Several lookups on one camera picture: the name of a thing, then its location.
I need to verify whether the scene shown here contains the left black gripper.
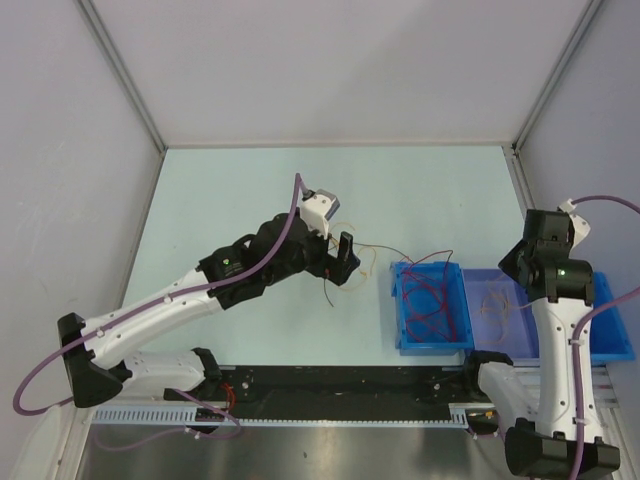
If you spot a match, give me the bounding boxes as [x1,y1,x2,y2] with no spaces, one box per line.
[265,218,358,285]

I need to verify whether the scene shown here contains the red wire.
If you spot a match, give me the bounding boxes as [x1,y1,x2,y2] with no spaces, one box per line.
[399,267,459,346]
[399,249,459,346]
[399,257,459,346]

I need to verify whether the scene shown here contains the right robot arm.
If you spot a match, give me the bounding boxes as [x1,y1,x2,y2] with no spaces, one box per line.
[461,209,621,479]

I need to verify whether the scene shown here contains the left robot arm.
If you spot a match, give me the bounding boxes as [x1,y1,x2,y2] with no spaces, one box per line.
[57,214,360,408]

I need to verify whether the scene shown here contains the purple plastic tray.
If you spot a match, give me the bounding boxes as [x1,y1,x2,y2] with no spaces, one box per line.
[462,269,539,364]

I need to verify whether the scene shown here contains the blue plastic bin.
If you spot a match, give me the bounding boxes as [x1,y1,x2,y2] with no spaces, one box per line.
[590,272,636,366]
[391,261,475,356]

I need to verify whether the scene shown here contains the brown wire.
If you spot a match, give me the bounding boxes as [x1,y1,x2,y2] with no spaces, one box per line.
[319,242,391,309]

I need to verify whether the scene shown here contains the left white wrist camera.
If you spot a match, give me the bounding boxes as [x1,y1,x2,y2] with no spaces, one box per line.
[300,189,340,239]

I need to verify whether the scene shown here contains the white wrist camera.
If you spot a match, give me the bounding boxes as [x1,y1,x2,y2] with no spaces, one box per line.
[300,189,340,239]
[558,199,591,247]

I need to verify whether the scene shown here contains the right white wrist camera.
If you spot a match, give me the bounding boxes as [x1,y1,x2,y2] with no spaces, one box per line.
[558,199,591,247]

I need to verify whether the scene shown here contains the slotted cable duct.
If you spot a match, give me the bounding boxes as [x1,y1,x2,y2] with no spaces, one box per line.
[92,405,469,429]

